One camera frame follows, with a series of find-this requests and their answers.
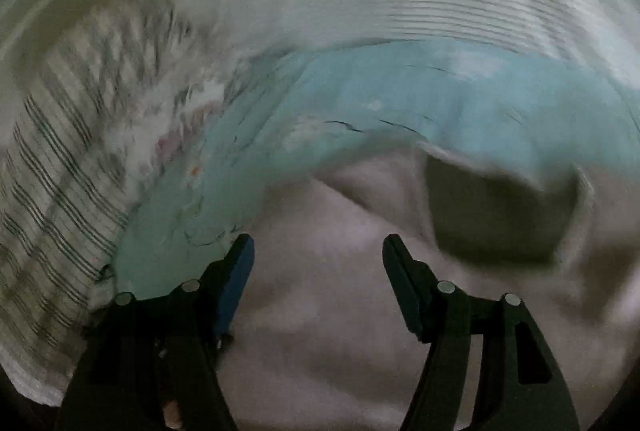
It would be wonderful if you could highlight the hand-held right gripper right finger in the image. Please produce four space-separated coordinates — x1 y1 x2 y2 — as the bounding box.
382 233 581 431

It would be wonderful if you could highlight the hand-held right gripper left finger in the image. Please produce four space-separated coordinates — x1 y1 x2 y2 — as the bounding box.
55 233 256 431

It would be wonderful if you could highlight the pink fleece cloth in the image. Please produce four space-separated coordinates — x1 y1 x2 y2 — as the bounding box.
215 146 638 431

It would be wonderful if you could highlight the white floral pillow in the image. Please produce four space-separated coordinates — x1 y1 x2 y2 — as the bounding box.
135 56 246 177

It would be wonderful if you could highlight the green plaid blanket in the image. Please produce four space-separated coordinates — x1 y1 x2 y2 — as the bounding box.
0 6 193 407

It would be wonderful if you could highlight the light blue floral bedsheet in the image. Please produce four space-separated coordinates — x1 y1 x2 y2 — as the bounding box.
107 38 640 302

